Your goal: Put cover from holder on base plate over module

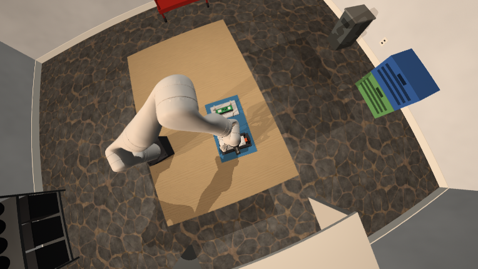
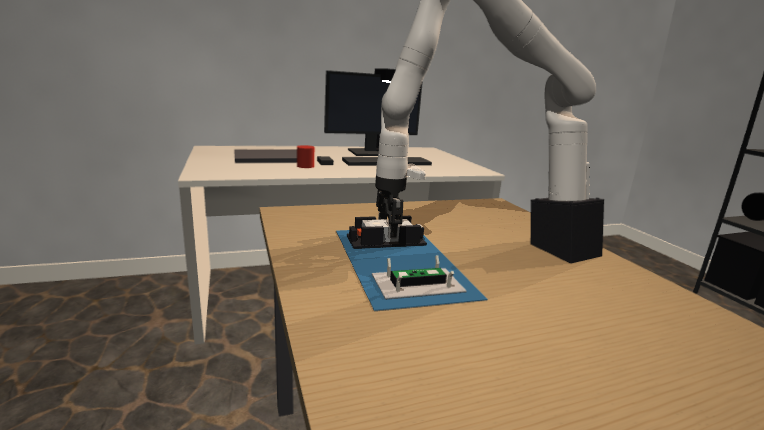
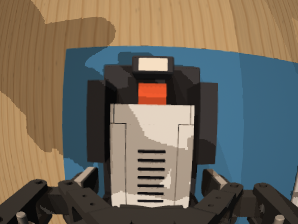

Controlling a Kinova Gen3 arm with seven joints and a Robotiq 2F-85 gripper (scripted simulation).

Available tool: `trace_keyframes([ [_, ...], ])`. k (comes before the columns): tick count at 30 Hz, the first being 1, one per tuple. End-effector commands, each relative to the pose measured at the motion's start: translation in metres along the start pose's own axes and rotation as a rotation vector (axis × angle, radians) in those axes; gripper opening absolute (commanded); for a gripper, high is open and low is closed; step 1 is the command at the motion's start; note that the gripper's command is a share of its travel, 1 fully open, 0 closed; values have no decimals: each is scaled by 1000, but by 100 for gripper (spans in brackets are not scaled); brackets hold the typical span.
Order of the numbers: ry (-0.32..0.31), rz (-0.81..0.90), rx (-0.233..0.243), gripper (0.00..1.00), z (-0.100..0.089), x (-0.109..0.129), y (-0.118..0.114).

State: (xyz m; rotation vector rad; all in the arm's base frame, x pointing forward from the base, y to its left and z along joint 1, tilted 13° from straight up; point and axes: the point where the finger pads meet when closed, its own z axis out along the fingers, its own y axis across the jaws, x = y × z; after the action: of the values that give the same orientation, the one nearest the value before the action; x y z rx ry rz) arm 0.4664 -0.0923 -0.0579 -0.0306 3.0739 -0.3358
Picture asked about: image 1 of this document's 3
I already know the beige rectangular cover with slots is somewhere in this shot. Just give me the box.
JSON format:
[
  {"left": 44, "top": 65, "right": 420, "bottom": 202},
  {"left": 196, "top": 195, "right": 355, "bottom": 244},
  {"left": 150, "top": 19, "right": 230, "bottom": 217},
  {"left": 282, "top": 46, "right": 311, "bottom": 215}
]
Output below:
[{"left": 227, "top": 136, "right": 246, "bottom": 151}]

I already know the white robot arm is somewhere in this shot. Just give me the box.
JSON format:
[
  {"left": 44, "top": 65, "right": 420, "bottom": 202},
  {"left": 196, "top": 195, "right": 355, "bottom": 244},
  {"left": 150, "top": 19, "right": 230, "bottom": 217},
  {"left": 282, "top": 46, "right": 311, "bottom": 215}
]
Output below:
[{"left": 105, "top": 74, "right": 241, "bottom": 172}]

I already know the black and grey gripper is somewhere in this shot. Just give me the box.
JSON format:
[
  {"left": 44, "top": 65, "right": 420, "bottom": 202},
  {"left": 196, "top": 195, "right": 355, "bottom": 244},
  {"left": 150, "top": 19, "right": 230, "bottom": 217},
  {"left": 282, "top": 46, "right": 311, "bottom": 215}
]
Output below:
[{"left": 232, "top": 145, "right": 241, "bottom": 155}]

